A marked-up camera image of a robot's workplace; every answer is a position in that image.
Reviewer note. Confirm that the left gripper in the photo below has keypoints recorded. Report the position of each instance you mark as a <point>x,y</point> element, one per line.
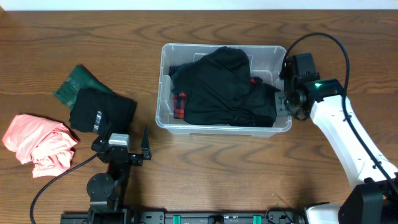
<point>125,156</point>

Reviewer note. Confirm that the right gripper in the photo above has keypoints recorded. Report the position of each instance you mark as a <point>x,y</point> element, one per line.
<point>298,112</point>

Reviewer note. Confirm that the clear plastic storage bin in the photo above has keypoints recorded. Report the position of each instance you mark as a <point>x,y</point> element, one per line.
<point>265,62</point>

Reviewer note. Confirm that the black garment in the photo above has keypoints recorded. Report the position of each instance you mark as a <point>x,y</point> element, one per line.
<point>225,75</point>
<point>95,112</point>

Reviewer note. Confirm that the red plaid garment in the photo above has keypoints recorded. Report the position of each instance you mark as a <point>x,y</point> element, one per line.
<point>197,109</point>

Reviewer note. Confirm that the pink garment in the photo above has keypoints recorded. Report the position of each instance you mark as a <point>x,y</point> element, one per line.
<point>46,143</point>

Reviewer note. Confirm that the dark green garment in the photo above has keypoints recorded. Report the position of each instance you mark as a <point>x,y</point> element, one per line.
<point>79,78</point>

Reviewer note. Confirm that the dark teal garment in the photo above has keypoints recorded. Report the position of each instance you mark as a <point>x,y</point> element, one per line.
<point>174,72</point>

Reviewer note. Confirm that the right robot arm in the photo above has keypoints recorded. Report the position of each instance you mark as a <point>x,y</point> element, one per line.
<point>372,177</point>

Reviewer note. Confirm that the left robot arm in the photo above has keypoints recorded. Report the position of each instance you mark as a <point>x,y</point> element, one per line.
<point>107,190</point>

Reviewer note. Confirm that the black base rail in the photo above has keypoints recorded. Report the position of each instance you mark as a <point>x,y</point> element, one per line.
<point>159,217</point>

